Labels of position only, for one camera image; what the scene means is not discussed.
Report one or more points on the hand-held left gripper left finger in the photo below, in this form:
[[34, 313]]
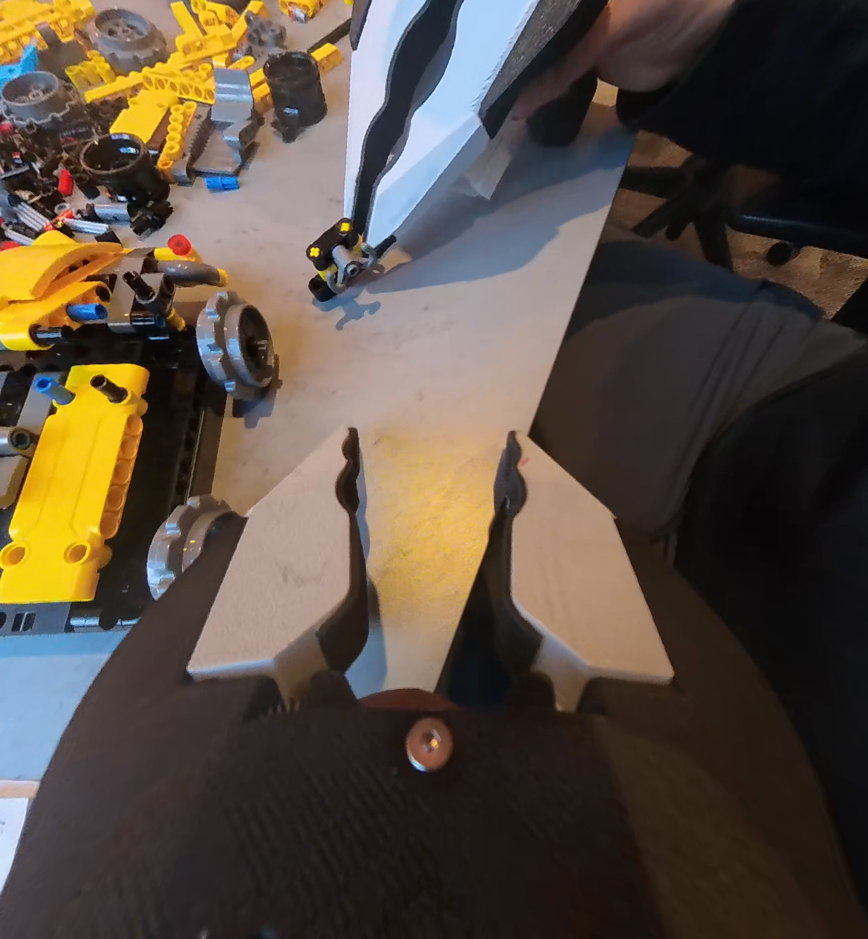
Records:
[[280, 579]]

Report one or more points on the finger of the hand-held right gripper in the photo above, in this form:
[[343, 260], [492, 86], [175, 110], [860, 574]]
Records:
[[371, 73], [463, 88]]

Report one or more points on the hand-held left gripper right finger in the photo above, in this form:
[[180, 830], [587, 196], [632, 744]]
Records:
[[580, 579]]

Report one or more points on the dark grey claw connector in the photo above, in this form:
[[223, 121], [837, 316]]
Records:
[[349, 264]]

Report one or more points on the black beam with yellow pins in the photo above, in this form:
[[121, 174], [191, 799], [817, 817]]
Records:
[[324, 290]]

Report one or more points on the yellow toy vehicle assembly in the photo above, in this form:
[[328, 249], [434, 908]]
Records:
[[74, 477]]

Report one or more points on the grey desk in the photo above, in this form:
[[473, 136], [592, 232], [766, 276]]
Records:
[[441, 330]]

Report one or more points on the person's right hand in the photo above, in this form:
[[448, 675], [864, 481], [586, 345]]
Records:
[[646, 37]]

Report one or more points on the long yellow holed beam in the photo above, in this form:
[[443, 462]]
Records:
[[327, 59]]

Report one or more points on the black spoked wheel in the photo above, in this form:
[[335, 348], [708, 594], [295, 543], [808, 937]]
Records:
[[294, 88]]

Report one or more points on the dark grey joint connector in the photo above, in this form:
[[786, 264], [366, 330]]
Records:
[[265, 33]]

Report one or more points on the grey digger bucket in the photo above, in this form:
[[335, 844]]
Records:
[[232, 95]]

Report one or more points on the long blue connector pin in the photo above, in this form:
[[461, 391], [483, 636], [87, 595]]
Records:
[[222, 183]]

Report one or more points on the pile of yellow building pieces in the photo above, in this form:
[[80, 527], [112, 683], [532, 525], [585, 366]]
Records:
[[162, 81]]

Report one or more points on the person's leg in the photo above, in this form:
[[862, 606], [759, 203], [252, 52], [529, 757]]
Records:
[[661, 367]]

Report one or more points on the black office chair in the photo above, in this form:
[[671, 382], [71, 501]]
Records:
[[712, 220]]

